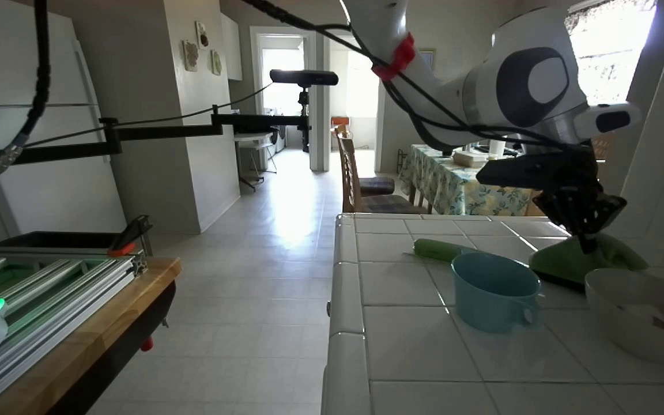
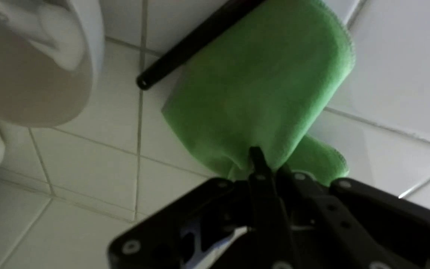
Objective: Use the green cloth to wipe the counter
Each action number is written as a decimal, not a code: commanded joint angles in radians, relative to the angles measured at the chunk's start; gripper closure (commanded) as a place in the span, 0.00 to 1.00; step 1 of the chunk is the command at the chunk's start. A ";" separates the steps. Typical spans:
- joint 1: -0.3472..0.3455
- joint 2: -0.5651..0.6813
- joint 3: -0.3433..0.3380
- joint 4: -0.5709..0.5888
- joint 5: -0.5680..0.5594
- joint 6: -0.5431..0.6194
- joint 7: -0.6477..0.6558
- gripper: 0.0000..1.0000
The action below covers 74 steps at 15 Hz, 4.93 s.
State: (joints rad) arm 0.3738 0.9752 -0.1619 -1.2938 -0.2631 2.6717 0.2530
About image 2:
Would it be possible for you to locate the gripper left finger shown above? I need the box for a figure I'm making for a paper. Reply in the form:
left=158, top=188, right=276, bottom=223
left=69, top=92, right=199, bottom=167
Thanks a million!
left=107, top=146, right=298, bottom=269

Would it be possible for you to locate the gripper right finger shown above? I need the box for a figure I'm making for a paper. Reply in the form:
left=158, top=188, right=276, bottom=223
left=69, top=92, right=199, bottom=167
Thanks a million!
left=276, top=164, right=430, bottom=269

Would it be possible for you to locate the green cloth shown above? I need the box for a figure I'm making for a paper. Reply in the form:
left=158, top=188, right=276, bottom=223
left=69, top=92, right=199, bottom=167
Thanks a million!
left=162, top=0, right=356, bottom=187

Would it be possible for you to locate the black rod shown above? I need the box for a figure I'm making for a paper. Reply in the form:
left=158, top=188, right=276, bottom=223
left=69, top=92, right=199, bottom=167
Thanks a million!
left=136, top=0, right=266, bottom=91

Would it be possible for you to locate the white round container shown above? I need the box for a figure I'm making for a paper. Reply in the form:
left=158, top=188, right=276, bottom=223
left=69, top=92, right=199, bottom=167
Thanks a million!
left=0, top=0, right=106, bottom=128

